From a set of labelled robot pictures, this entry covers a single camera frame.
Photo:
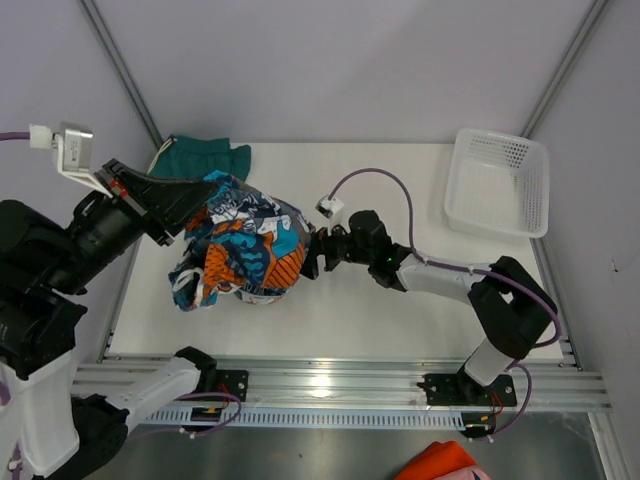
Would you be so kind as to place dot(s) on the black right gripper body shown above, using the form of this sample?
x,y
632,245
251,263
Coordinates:
x,y
329,245

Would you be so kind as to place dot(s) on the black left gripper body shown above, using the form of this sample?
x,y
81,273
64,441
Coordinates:
x,y
138,203

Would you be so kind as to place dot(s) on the teal green shorts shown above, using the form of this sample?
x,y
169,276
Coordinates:
x,y
184,157

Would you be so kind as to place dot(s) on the patterned blue orange shorts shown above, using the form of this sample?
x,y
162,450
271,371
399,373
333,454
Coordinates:
x,y
242,242

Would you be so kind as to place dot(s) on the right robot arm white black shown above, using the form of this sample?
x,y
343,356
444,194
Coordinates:
x,y
511,307

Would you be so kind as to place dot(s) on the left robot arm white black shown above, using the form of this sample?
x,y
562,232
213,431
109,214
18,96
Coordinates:
x,y
45,429

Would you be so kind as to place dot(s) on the white plastic mesh basket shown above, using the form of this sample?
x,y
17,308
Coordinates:
x,y
498,186

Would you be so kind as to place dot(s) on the orange cloth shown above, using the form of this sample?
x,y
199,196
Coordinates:
x,y
438,459

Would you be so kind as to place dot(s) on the pink cloth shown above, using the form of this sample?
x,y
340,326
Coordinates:
x,y
467,473

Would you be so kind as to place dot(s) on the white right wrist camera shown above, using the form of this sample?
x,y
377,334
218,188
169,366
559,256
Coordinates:
x,y
331,209

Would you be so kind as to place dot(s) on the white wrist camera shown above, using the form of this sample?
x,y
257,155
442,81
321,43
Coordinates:
x,y
72,146
331,209

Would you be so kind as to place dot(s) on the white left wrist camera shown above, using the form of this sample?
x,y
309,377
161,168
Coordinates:
x,y
72,146

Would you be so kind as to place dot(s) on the aluminium mounting rail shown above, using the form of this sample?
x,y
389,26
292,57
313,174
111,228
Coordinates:
x,y
353,384

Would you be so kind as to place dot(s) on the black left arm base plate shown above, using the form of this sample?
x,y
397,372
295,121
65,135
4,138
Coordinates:
x,y
234,382

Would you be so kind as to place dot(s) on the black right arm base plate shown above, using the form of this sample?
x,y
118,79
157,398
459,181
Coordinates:
x,y
448,389

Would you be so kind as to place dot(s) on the white slotted cable duct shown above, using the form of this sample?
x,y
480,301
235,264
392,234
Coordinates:
x,y
412,419

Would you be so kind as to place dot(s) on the left aluminium frame post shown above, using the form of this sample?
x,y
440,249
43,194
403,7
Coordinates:
x,y
108,44

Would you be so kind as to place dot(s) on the aluminium frame post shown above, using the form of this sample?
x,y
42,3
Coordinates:
x,y
108,44
570,58

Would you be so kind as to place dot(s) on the right aluminium frame post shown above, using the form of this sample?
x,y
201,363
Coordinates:
x,y
570,58

